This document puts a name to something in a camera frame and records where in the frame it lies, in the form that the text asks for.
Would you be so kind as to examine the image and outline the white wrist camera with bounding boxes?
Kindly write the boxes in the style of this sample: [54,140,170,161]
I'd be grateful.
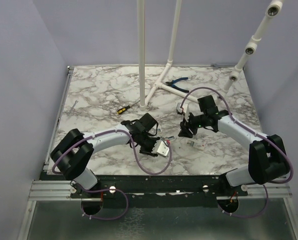
[176,102,190,119]
[154,139,170,157]

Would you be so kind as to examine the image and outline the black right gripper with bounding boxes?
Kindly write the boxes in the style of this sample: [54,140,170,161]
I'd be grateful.
[179,111,208,138]

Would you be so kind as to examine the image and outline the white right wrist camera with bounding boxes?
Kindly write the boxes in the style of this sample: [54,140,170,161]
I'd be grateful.
[176,102,190,119]

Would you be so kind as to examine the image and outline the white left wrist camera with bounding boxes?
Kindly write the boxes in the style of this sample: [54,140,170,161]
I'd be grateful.
[154,139,170,157]

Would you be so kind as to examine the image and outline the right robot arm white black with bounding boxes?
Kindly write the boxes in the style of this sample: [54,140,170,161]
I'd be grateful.
[176,95,291,196]

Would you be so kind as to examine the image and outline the aluminium rail frame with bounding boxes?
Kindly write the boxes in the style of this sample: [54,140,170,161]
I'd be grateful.
[27,65,296,240]

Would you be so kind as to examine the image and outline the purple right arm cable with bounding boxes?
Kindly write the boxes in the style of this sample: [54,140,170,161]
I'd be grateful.
[181,86,294,219]

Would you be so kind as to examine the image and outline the yellow black screwdriver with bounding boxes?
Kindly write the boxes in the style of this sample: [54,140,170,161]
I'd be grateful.
[117,101,140,115]

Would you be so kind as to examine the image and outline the white staple box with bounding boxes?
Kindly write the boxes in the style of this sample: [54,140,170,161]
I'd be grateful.
[187,139,208,151]

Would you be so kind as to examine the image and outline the white PVC pipe frame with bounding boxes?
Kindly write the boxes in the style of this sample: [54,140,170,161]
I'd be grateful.
[137,0,286,111]

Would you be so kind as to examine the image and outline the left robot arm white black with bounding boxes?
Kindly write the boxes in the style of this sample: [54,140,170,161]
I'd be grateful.
[50,113,164,197]

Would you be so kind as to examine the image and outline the blue handled pliers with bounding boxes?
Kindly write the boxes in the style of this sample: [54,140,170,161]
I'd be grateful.
[165,76,190,93]

